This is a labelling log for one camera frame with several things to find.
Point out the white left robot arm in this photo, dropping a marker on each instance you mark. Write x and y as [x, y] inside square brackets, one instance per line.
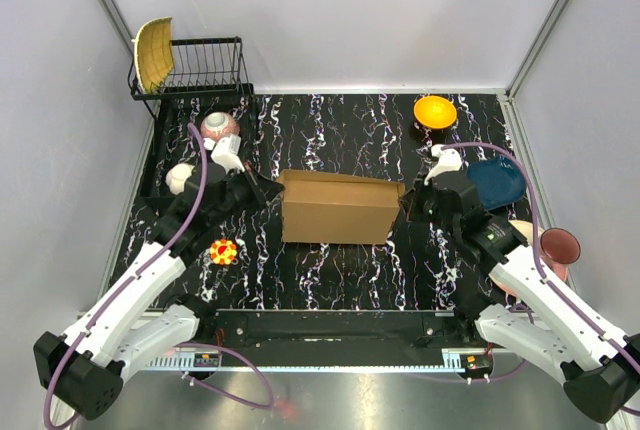
[87, 365]

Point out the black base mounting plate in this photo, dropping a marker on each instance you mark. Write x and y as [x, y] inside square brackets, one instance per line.
[297, 339]

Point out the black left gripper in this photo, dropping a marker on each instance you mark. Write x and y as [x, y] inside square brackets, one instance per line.
[263, 190]

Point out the cream floral plate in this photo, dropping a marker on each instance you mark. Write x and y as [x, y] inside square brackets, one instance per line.
[527, 230]

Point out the dark blue bowl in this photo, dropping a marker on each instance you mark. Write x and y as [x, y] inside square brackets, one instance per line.
[498, 181]

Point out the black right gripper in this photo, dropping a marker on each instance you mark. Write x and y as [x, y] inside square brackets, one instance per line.
[411, 200]

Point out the red patterned bowl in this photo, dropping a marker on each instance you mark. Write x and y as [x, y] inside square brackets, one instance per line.
[218, 125]

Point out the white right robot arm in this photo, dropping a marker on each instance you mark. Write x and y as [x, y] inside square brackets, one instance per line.
[516, 302]

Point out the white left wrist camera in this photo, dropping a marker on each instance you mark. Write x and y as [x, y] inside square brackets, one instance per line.
[225, 152]

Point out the black wire dish rack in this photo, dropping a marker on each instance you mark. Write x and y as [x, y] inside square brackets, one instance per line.
[209, 75]

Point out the pink glass cup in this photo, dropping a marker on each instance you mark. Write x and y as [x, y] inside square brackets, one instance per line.
[559, 250]

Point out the white flower-shaped bowl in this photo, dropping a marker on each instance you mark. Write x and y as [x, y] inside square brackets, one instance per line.
[177, 176]

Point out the right controller box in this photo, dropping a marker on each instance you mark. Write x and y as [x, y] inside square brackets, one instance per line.
[478, 364]

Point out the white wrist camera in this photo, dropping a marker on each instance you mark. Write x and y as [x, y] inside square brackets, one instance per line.
[225, 152]
[447, 160]

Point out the yellow red flower toy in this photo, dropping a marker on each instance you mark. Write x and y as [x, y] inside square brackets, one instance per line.
[223, 252]

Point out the yellow woven plate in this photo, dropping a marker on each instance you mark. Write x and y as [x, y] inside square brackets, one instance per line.
[153, 57]

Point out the left controller box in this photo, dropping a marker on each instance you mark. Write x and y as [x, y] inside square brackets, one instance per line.
[206, 359]

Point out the brown cardboard box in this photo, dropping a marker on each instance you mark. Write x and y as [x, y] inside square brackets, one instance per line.
[330, 208]

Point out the black marble pattern mat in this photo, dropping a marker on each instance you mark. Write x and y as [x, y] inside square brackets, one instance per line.
[371, 135]

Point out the controller box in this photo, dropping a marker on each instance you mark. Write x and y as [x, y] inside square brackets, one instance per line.
[206, 359]
[478, 364]

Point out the aluminium frame rail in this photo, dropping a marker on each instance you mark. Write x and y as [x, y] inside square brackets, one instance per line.
[112, 332]

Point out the orange bowl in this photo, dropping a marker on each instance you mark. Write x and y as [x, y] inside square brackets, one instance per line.
[435, 112]

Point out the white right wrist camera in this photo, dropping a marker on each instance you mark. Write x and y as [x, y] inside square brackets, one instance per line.
[447, 160]

